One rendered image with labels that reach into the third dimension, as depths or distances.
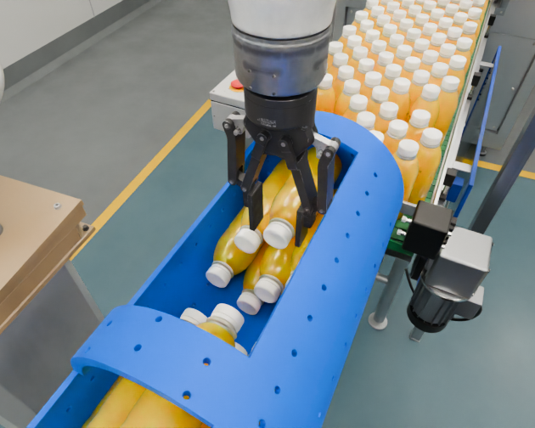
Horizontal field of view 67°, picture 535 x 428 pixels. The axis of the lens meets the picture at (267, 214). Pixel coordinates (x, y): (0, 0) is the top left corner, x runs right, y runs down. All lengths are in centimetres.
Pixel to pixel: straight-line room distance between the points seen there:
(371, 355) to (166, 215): 123
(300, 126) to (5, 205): 59
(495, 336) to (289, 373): 164
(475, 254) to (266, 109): 73
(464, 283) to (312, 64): 77
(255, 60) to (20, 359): 72
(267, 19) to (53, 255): 57
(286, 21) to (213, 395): 32
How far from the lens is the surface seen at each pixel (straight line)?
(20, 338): 89
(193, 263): 67
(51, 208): 80
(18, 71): 375
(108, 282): 204
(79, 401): 59
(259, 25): 36
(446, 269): 103
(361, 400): 171
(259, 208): 56
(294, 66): 37
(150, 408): 44
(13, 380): 93
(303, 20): 36
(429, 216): 86
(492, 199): 124
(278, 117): 41
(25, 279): 76
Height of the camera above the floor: 159
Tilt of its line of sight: 47 degrees down
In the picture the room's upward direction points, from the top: straight up
